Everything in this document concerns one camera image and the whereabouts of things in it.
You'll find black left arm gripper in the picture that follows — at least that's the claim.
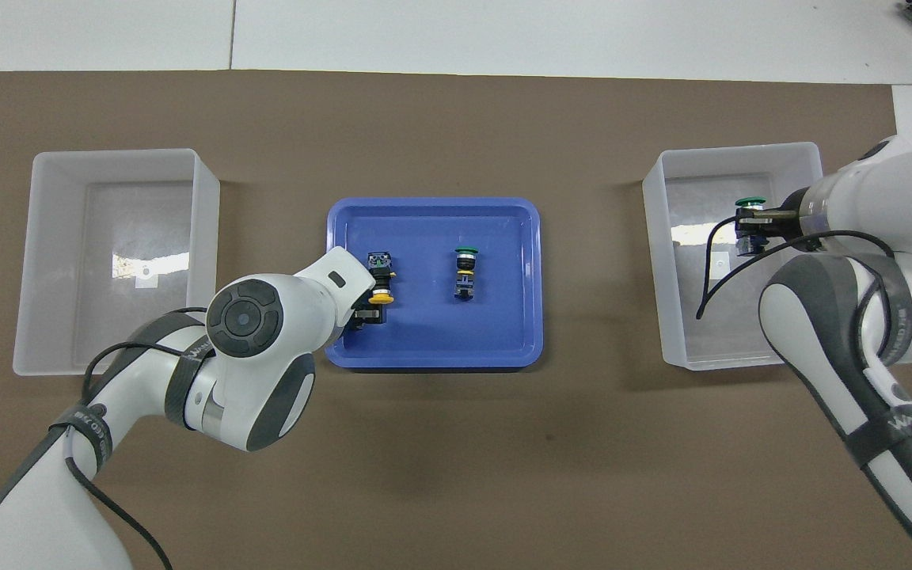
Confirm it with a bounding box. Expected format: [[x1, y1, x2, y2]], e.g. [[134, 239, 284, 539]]
[[343, 279, 386, 327]]

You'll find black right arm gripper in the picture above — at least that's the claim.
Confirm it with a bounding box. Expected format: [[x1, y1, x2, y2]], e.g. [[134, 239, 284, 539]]
[[736, 188, 815, 254]]

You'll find green push button switch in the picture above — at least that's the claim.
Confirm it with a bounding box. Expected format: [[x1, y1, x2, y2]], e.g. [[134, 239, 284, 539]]
[[454, 246, 480, 302], [733, 195, 770, 259]]

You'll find yellow push button switch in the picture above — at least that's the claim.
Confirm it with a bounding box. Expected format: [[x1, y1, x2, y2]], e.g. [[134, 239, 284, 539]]
[[366, 251, 398, 306]]

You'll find blue plastic tray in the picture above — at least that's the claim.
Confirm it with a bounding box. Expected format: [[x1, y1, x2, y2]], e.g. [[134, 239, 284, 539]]
[[323, 196, 545, 371]]

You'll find translucent white plastic box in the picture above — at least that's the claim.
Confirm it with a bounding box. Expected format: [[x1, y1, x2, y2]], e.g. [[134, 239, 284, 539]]
[[642, 142, 853, 372], [13, 148, 221, 377]]

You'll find brown table mat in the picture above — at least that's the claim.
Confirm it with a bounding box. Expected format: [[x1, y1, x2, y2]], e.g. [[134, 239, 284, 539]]
[[0, 70, 912, 570]]

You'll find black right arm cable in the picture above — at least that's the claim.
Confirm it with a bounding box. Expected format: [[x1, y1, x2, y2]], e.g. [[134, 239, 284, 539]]
[[695, 207, 912, 460]]

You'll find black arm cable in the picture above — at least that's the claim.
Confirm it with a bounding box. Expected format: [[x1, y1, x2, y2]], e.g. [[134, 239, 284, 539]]
[[64, 307, 223, 570], [695, 207, 912, 460]]

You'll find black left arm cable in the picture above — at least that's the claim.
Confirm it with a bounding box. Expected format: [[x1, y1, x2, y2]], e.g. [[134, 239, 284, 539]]
[[64, 307, 223, 570]]

